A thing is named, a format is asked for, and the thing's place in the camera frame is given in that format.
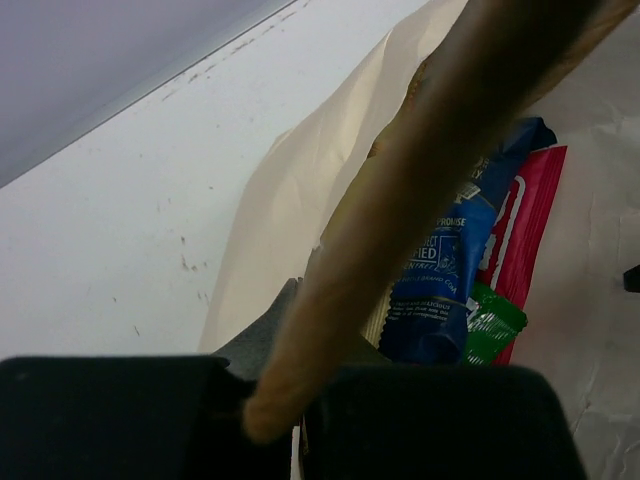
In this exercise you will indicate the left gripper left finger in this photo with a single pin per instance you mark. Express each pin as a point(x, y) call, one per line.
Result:
point(146, 417)

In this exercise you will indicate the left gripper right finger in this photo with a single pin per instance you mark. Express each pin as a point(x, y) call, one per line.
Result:
point(410, 422)

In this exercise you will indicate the blue snack packet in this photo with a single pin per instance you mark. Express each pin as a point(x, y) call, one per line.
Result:
point(426, 322)

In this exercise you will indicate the green snack packet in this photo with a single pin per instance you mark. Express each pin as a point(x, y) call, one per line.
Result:
point(493, 324)

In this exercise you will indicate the beige paper bag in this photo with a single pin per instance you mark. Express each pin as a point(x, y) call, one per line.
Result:
point(584, 334)

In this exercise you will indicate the red Real crisps packet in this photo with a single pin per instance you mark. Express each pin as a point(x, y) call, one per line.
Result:
point(511, 251)

